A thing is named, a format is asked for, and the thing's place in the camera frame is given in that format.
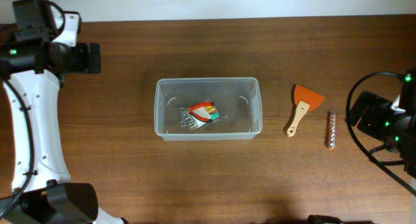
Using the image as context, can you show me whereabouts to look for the red handled pliers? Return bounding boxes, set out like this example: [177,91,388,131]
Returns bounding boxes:
[188,101,219,123]

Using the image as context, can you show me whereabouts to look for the clear pack of coloured bits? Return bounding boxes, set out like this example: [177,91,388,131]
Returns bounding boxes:
[179,100,220,131]

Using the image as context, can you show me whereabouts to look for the clear plastic storage box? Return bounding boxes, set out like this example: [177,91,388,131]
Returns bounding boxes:
[154,77,263,141]

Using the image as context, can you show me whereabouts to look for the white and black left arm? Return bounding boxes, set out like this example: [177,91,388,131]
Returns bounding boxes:
[1,0,124,223]

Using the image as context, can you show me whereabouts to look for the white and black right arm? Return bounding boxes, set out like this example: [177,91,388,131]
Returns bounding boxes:
[345,68,415,194]

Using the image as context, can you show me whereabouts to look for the orange socket rail with sockets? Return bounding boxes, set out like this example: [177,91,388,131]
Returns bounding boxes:
[327,112,337,150]

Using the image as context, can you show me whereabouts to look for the orange scraper with wooden handle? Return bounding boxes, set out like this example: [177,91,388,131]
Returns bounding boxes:
[286,84,325,137]

